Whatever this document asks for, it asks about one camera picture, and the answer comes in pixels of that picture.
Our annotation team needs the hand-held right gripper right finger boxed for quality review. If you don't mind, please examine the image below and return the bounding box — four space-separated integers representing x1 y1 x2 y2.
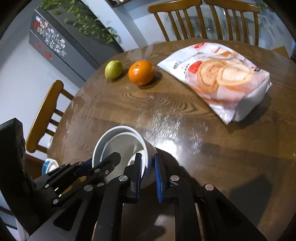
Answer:
154 153 269 241

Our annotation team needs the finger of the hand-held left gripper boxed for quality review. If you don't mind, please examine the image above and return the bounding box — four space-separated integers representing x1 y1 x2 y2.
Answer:
43 159 92 188
52 152 122 204

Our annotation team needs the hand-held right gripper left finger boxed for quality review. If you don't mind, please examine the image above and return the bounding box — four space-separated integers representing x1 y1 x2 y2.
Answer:
28 153 142 241

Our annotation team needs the white cylindrical bowl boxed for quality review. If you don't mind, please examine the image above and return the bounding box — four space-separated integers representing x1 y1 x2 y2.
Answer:
92 125 160 189

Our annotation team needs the white patterned rectangular dish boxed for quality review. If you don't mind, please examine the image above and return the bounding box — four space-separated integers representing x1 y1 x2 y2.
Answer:
42 158 59 175

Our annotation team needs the wooden chair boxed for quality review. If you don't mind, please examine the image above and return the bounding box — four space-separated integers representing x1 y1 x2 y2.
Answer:
25 80 75 160
147 0 203 42
205 0 260 45

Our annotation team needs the green pear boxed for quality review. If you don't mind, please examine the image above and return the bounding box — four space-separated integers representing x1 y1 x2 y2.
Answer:
105 60 123 81

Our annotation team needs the orange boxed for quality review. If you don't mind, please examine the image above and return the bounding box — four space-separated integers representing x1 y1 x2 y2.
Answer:
128 60 156 86

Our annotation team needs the grey refrigerator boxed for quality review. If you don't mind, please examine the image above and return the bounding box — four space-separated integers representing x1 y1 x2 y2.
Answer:
28 7 125 81

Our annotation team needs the cake roll snack bag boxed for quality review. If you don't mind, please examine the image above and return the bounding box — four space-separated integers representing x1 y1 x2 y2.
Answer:
157 42 271 126

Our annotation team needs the group of fridge photos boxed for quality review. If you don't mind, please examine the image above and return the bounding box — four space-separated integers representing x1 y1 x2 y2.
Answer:
35 15 67 56

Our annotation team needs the hanging green plant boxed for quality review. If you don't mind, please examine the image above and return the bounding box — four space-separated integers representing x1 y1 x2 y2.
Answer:
38 0 121 44

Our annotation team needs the small trailing green plant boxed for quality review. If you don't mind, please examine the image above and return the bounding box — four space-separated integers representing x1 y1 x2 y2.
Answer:
255 0 270 16

